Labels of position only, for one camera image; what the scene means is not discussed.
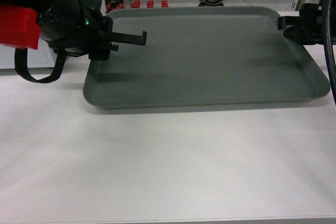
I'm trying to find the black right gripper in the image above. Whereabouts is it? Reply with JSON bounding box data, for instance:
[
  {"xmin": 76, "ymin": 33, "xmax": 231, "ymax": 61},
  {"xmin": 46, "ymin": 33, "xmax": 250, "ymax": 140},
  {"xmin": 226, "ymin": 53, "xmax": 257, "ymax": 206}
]
[{"xmin": 277, "ymin": 0, "xmax": 325, "ymax": 45}]

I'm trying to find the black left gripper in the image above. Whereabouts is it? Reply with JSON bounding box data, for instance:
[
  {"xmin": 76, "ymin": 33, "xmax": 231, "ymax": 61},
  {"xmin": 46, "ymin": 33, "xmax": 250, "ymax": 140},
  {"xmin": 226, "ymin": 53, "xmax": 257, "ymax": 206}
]
[{"xmin": 39, "ymin": 0, "xmax": 147, "ymax": 61}]

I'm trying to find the grey rectangular serving tray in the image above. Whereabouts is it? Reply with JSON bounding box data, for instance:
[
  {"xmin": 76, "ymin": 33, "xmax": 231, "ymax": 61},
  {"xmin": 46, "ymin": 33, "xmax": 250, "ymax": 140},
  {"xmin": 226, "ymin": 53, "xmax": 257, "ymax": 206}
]
[{"xmin": 83, "ymin": 7, "xmax": 330, "ymax": 109}]

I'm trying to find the red cap bottle group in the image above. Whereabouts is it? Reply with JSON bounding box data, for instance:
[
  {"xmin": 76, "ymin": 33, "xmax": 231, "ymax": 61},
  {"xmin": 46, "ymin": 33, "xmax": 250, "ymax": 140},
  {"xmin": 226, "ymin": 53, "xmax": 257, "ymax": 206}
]
[{"xmin": 104, "ymin": 0, "xmax": 155, "ymax": 14}]

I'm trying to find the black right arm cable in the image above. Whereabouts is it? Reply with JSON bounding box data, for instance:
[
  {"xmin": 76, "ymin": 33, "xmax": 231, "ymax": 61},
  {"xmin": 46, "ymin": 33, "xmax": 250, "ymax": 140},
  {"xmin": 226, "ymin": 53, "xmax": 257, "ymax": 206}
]
[{"xmin": 321, "ymin": 0, "xmax": 336, "ymax": 83}]

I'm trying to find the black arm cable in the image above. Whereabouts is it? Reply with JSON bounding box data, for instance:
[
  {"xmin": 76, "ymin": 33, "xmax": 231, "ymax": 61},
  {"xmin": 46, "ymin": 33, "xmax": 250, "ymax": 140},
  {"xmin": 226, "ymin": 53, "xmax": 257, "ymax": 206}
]
[
  {"xmin": 14, "ymin": 47, "xmax": 67, "ymax": 84},
  {"xmin": 321, "ymin": 0, "xmax": 336, "ymax": 83}
]

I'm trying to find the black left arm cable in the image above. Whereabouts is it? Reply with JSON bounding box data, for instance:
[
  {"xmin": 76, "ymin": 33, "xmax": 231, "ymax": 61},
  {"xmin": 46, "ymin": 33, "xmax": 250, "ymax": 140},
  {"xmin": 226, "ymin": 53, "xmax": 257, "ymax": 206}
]
[{"xmin": 14, "ymin": 47, "xmax": 67, "ymax": 84}]

